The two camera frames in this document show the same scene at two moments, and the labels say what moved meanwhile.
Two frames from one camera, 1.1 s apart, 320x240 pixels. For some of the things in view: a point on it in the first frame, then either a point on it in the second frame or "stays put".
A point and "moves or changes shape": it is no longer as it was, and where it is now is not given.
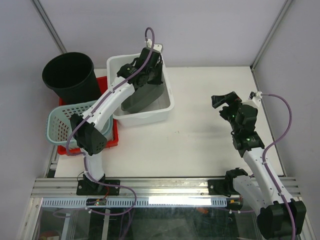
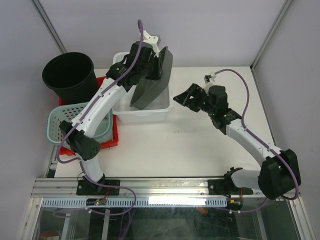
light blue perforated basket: [59, 124] stays put
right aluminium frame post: [270, 34] stays put
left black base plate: [85, 188] stays put
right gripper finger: [217, 100] to [191, 99]
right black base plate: [221, 187] stays put
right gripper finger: [233, 97] to [196, 90]
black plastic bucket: [72, 76] stays put
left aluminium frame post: [45, 20] stays put
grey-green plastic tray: [142, 96] moves or changes shape
